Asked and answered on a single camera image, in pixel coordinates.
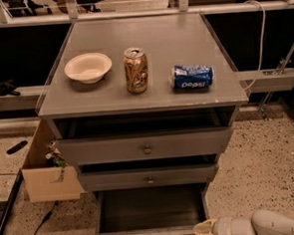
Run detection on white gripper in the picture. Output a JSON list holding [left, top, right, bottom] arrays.
[[193, 217, 256, 235]]

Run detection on grey bottom drawer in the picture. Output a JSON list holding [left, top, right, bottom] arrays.
[[95, 183, 210, 235]]

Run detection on grey drawer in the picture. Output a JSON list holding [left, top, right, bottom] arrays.
[[54, 108, 236, 167], [78, 154, 218, 192], [95, 183, 210, 235]]

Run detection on grey top drawer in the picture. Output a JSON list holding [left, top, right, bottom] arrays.
[[54, 108, 236, 167]]

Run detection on grey middle drawer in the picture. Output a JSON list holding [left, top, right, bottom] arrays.
[[78, 154, 218, 192]]

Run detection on grey drawer cabinet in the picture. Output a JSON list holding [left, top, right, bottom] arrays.
[[39, 14, 248, 192]]

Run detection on crushed blue pepsi can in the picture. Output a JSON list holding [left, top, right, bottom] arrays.
[[170, 65, 213, 90]]

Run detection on cardboard box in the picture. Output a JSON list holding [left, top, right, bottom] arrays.
[[21, 120, 82, 202]]

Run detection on items in cardboard box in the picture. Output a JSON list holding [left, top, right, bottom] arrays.
[[46, 141, 67, 167]]

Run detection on gold soda can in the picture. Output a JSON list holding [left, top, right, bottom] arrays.
[[124, 47, 148, 94]]

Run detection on white paper bowl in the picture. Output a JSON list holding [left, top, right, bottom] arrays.
[[64, 53, 112, 85]]

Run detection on black remote on floor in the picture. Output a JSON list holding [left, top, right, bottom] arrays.
[[6, 140, 28, 155]]

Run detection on white cable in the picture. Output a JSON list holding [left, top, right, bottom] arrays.
[[238, 0, 272, 92]]

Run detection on black floor cable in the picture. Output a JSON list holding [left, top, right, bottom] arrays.
[[27, 201, 60, 235]]

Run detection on black object on rail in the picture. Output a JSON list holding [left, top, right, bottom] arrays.
[[0, 79, 21, 97]]

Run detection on metal frame rail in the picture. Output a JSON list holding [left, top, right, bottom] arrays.
[[0, 1, 294, 28]]

